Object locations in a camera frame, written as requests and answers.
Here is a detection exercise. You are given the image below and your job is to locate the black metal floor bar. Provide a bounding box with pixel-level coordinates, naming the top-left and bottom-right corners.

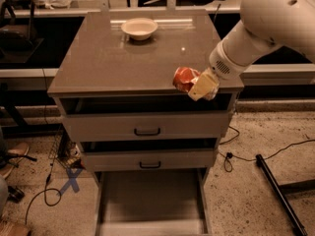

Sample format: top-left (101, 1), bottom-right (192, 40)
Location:
top-left (256, 154), bottom-right (315, 236)

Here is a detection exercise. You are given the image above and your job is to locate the black floor cable right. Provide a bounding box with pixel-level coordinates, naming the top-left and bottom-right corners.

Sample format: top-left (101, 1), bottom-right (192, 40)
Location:
top-left (219, 125), bottom-right (315, 174)

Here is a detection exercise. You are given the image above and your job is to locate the black floor cable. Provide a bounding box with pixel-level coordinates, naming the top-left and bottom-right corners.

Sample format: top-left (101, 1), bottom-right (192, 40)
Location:
top-left (219, 125), bottom-right (315, 174)
top-left (24, 67), bottom-right (63, 226)

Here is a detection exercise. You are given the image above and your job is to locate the white paper bowl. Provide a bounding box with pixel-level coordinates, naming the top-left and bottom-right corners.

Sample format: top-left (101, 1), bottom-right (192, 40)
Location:
top-left (121, 18), bottom-right (158, 41)

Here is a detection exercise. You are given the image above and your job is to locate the crushed red coke can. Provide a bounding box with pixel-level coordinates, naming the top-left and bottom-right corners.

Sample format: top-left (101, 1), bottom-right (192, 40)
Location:
top-left (172, 67), bottom-right (200, 92)

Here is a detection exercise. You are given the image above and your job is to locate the black chair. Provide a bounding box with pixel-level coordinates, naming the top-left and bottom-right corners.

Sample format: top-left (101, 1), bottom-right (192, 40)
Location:
top-left (0, 0), bottom-right (43, 64)

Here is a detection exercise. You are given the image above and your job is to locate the black floor cable left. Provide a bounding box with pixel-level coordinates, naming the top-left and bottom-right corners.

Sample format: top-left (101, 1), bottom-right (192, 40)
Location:
top-left (24, 67), bottom-right (63, 226)

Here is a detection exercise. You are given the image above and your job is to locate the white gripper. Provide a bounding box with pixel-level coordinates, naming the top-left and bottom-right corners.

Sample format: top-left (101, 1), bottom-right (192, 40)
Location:
top-left (188, 41), bottom-right (247, 101)

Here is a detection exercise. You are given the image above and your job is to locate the blue tape cross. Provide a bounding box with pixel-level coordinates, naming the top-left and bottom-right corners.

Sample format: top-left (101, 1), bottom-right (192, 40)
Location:
top-left (60, 168), bottom-right (83, 195)

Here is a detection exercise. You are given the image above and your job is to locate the top grey drawer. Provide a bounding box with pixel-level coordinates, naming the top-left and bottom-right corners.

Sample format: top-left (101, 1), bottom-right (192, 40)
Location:
top-left (62, 93), bottom-right (232, 142)

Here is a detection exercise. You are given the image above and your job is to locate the grey drawer cabinet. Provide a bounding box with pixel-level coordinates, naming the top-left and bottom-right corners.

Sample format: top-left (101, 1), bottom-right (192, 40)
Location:
top-left (47, 9), bottom-right (245, 236)

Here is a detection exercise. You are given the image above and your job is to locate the grey drawer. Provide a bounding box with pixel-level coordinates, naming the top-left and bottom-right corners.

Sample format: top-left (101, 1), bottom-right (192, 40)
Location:
top-left (62, 93), bottom-right (232, 142)
top-left (94, 169), bottom-right (212, 236)
top-left (83, 138), bottom-right (217, 172)

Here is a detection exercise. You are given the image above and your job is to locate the bottom grey drawer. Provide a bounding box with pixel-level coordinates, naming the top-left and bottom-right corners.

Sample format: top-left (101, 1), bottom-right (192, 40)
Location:
top-left (94, 169), bottom-right (212, 236)

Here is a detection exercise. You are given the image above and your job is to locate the middle grey drawer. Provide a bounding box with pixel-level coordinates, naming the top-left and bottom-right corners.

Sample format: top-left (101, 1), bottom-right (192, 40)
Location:
top-left (83, 138), bottom-right (217, 172)

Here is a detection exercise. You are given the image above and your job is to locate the wire mesh basket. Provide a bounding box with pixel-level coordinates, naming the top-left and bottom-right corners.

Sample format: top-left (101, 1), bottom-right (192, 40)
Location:
top-left (48, 129), bottom-right (83, 169)

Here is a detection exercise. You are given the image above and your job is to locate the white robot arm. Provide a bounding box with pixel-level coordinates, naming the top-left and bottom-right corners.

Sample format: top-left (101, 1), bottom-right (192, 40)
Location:
top-left (188, 0), bottom-right (315, 101)

